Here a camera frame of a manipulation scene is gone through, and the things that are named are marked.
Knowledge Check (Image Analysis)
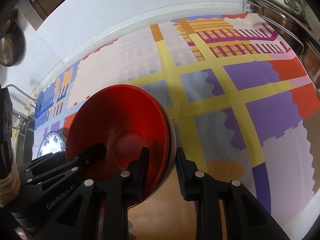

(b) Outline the blue floral plate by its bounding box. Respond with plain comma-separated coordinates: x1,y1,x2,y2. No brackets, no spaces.
37,131,66,158

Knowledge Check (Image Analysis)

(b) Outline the red black bowl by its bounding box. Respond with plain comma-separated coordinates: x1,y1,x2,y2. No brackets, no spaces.
66,85,169,208

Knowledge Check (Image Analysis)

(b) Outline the white bowl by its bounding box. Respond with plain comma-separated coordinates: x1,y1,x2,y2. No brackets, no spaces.
149,96,177,198

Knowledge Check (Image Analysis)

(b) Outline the colourful patterned table mat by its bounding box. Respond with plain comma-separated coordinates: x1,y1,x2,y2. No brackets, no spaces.
33,14,319,239

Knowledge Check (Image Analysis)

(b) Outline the black frying pan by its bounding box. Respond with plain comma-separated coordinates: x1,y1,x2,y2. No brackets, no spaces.
1,23,25,67

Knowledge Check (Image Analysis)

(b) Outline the steel pot lower shelf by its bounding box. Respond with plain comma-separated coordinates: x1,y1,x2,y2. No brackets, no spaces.
301,48,320,89

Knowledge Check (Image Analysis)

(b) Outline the steel pan lower shelf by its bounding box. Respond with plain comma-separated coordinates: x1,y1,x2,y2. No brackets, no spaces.
246,0,319,58

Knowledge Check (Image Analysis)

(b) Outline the white pot rack shelf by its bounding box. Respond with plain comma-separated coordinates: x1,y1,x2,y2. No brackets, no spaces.
245,0,319,58

